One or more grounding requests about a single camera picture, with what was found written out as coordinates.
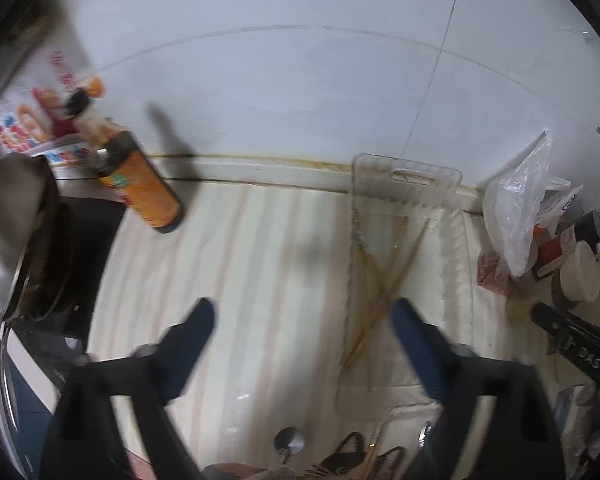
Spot jar with beige lid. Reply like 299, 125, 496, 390
552, 240, 600, 311

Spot clear plastic utensil tray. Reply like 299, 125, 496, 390
334, 152, 465, 423

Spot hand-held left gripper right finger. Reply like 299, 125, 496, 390
391, 298, 566, 480

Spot red spice packet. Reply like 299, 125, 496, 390
477, 252, 518, 296

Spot pile of wooden chopsticks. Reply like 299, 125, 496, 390
342, 215, 438, 368

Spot black induction cooktop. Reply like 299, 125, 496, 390
10, 195, 126, 356

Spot orange label sauce bottle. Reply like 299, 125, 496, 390
62, 75, 183, 235

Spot cat-shaped mat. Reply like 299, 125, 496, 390
202, 432, 406, 480

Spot stainless steel wok lid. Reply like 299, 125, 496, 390
0, 155, 61, 311

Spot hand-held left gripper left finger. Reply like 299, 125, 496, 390
40, 297, 216, 480

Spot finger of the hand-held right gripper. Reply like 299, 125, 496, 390
530, 302, 600, 357

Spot orange packet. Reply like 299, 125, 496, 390
532, 225, 572, 279

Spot white salt bag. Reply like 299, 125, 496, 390
542, 177, 586, 226

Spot black wok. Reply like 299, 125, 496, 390
0, 195, 81, 321

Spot clear plastic bag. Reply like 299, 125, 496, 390
482, 132, 556, 277

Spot long brown chopstick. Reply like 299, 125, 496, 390
366, 420, 386, 480
357, 440, 378, 480

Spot colourful wall sticker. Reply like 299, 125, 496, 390
0, 50, 96, 166

